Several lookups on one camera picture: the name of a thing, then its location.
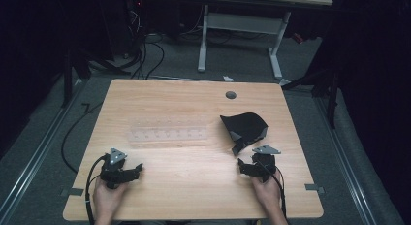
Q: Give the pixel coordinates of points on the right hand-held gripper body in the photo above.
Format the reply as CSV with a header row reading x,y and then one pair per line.
x,y
263,165

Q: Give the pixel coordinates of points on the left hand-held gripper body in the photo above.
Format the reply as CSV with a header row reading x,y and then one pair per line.
x,y
113,173

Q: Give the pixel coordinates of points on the person's left hand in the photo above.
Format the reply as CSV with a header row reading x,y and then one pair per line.
x,y
108,197

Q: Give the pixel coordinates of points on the person's right hand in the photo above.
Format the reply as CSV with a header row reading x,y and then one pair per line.
x,y
266,192

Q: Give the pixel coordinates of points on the clear plastic strip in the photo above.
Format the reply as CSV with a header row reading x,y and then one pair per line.
x,y
168,134

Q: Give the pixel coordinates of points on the grey tape piece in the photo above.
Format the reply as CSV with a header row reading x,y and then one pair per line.
x,y
73,192
314,187

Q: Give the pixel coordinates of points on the white paper scrap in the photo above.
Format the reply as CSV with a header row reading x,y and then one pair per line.
x,y
228,78

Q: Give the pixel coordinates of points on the black metal stand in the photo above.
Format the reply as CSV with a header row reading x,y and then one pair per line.
x,y
323,86
69,76

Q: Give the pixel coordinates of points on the white-framed desk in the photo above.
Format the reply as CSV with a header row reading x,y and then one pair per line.
x,y
239,24

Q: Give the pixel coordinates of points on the metal floor rail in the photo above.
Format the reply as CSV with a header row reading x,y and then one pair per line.
x,y
35,154
345,167

